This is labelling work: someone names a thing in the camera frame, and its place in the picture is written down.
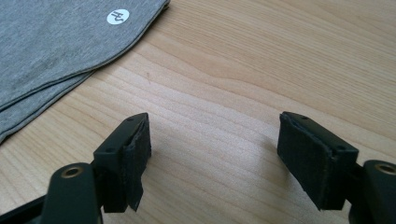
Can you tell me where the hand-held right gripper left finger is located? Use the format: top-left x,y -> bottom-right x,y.
92,112 -> 152,214

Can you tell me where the grey cloth garment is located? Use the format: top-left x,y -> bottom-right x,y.
0,0 -> 172,145

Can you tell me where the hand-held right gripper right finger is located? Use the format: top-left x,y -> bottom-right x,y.
276,111 -> 360,211

